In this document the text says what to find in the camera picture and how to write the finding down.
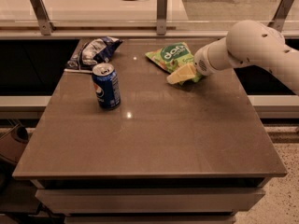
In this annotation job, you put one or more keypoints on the blue white chip bag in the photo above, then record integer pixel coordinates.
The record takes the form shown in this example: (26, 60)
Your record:
(99, 50)

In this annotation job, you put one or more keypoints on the grey table drawer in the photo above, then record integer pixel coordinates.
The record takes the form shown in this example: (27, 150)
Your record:
(109, 201)

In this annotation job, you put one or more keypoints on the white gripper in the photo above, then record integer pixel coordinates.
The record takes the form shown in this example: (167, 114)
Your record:
(202, 62)

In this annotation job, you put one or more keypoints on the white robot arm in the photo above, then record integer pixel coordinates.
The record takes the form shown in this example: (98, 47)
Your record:
(247, 43)

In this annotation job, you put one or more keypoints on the left metal railing bracket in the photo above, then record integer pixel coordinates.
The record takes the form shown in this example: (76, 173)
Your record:
(43, 20)

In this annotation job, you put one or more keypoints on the middle metal railing bracket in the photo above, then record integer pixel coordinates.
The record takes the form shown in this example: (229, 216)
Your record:
(161, 17)

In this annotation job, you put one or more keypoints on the green rice chip bag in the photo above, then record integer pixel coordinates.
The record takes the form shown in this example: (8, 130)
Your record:
(171, 57)

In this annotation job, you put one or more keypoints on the blue Pepsi can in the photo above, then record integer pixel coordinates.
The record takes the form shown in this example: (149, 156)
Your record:
(105, 81)

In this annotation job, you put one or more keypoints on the metal railing bracket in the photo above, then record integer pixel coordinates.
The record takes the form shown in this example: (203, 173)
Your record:
(281, 14)
(161, 17)
(43, 20)

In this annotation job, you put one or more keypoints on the right metal railing bracket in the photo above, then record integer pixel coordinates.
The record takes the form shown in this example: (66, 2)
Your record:
(281, 14)

